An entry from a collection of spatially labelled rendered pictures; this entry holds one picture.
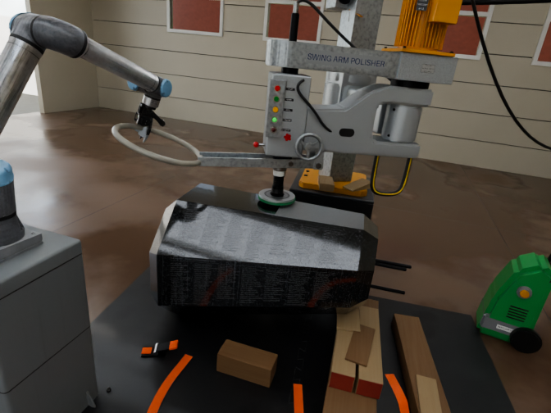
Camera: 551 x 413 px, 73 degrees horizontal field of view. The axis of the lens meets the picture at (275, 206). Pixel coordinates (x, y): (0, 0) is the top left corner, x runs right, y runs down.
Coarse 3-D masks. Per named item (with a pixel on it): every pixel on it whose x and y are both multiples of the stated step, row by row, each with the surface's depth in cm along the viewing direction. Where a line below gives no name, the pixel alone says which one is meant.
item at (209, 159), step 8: (200, 152) 209; (208, 152) 210; (216, 152) 210; (224, 152) 211; (232, 152) 212; (240, 152) 213; (200, 160) 200; (208, 160) 200; (216, 160) 201; (224, 160) 201; (232, 160) 202; (240, 160) 202; (248, 160) 203; (256, 160) 203; (264, 160) 203; (272, 160) 204; (280, 160) 204; (288, 160) 205; (296, 160) 205; (304, 168) 208; (312, 168) 208
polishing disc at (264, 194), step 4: (268, 188) 226; (260, 192) 219; (264, 192) 220; (268, 192) 221; (284, 192) 223; (288, 192) 224; (260, 196) 214; (264, 196) 213; (268, 196) 214; (272, 196) 215; (284, 196) 217; (288, 196) 217; (292, 196) 218; (268, 200) 210; (272, 200) 209; (276, 200) 209; (280, 200) 210; (284, 200) 210; (288, 200) 211; (292, 200) 213
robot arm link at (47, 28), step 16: (48, 16) 136; (48, 32) 135; (64, 32) 136; (80, 32) 141; (48, 48) 140; (64, 48) 139; (80, 48) 141; (96, 48) 149; (96, 64) 154; (112, 64) 158; (128, 64) 165; (128, 80) 172; (144, 80) 176; (160, 80) 185; (160, 96) 191
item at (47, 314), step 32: (32, 256) 133; (64, 256) 142; (0, 288) 119; (32, 288) 131; (64, 288) 145; (0, 320) 121; (32, 320) 134; (64, 320) 148; (0, 352) 124; (32, 352) 136; (64, 352) 152; (0, 384) 128; (32, 384) 139; (64, 384) 156; (96, 384) 176
